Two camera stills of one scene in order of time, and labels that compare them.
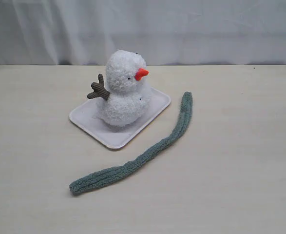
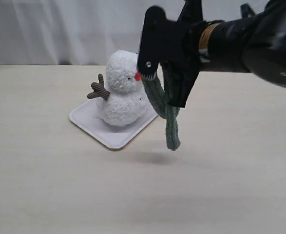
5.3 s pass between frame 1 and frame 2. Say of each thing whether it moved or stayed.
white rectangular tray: stayed
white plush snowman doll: stayed
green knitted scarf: moved
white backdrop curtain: stayed
